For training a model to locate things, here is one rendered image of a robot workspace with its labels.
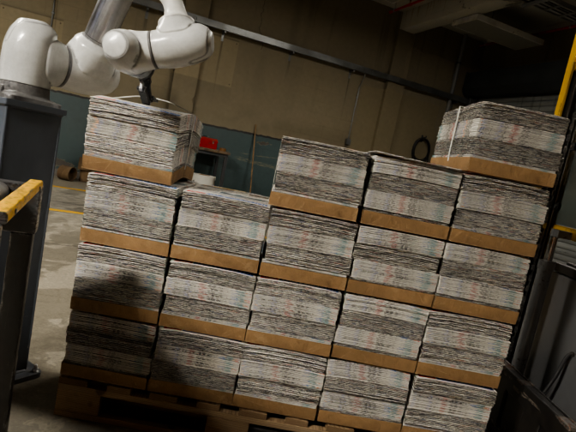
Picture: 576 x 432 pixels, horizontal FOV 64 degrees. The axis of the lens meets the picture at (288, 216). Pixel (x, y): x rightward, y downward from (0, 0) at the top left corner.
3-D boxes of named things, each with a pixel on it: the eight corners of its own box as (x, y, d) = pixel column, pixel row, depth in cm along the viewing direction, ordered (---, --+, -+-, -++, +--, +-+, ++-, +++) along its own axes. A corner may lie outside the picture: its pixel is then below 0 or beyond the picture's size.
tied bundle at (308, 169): (271, 196, 184) (283, 139, 181) (343, 211, 185) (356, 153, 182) (267, 206, 147) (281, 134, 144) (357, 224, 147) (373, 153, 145)
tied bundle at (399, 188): (341, 210, 185) (354, 153, 182) (412, 225, 186) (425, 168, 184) (358, 225, 147) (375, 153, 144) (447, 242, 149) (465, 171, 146)
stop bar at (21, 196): (44, 189, 112) (45, 181, 112) (8, 225, 72) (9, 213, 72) (28, 186, 111) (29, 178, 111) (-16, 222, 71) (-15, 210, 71)
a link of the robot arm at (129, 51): (118, 80, 134) (163, 75, 134) (98, 67, 119) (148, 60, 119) (112, 42, 133) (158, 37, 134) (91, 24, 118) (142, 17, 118)
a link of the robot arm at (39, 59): (-10, 77, 157) (-3, 10, 154) (45, 90, 171) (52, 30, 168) (9, 80, 147) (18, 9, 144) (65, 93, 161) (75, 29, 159)
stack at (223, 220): (96, 363, 192) (128, 167, 182) (369, 414, 196) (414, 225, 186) (50, 415, 154) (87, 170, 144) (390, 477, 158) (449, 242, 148)
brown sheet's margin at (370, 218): (343, 209, 185) (345, 198, 184) (412, 223, 186) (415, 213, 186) (360, 223, 147) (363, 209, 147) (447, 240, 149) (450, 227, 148)
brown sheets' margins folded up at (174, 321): (102, 332, 190) (122, 212, 184) (376, 382, 194) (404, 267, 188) (57, 375, 152) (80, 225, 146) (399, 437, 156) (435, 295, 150)
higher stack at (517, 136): (368, 414, 196) (440, 111, 181) (435, 426, 198) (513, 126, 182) (388, 476, 158) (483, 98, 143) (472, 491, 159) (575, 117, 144)
